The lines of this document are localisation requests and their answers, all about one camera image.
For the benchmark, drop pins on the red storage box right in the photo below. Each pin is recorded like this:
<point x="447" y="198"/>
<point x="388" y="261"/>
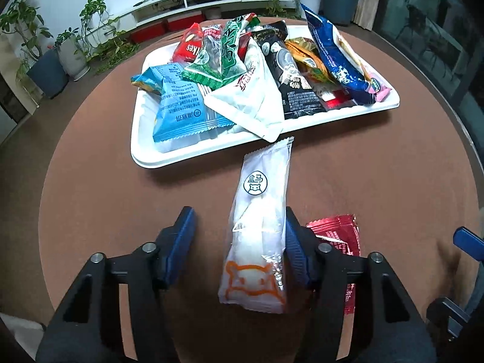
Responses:
<point x="184" y="21"/>

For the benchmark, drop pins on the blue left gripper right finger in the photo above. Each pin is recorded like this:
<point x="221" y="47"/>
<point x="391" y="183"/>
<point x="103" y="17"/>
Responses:
<point x="296" y="249"/>

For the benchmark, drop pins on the white TV console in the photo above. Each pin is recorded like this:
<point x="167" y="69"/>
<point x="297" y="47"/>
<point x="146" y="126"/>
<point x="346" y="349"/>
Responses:
<point x="143" y="13"/>

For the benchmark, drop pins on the orange snack bag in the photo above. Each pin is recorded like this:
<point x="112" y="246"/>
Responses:
<point x="306" y="55"/>

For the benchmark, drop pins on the blue snack bag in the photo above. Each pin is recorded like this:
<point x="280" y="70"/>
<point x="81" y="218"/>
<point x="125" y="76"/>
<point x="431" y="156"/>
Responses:
<point x="340" y="59"/>

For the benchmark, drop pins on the white silver snack bag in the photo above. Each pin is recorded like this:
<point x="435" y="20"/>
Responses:
<point x="253" y="101"/>

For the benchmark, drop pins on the red storage box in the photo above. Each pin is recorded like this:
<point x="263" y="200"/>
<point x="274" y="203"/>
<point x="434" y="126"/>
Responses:
<point x="184" y="21"/>
<point x="147" y="32"/>

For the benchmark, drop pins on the white orange snack packet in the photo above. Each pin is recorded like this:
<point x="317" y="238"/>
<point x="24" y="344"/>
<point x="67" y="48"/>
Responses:
<point x="253" y="272"/>

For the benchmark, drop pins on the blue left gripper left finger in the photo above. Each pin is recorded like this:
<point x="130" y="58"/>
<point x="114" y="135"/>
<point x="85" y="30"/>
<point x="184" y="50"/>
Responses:
<point x="176" y="241"/>

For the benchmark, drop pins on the plant in white pot left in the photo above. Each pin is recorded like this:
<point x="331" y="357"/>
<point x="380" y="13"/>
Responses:
<point x="71" y="55"/>

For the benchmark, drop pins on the red storage box left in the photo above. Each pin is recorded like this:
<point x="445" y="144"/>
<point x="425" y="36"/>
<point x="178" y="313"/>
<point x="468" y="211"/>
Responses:
<point x="147" y="32"/>

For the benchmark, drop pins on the plant in blue pot left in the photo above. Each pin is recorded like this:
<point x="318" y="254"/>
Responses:
<point x="22" y="22"/>

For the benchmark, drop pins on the light blue snack packet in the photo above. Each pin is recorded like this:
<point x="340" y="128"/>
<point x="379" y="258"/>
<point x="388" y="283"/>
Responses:
<point x="181" y="109"/>

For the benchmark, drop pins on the green white red snack packet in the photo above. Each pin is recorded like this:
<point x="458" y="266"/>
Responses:
<point x="218" y="62"/>

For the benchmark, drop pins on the dark red foil snack packet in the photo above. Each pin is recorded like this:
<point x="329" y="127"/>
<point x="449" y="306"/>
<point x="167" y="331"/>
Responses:
<point x="342" y="233"/>

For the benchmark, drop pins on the large red snack bag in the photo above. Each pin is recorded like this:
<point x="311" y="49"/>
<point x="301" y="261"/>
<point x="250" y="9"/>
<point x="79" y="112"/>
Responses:
<point x="190" y="45"/>

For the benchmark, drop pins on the white plastic tray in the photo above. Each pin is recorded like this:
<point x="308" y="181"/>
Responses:
<point x="151" y="155"/>

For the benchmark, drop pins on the gold red snack packet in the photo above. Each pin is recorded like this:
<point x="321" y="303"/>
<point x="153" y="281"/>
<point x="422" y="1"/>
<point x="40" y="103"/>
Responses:
<point x="332" y="96"/>

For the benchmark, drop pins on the pink snack packet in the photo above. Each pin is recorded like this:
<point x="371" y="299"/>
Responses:
<point x="380" y="91"/>

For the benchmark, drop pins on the trailing green floor plant left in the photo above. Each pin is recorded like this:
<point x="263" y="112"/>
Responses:
<point x="101" y="38"/>

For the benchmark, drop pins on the black cookie snack bag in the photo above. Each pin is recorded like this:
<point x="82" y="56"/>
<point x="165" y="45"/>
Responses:
<point x="298" y="98"/>

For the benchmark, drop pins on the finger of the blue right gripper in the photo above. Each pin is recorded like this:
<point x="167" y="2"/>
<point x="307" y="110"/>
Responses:
<point x="469" y="243"/>

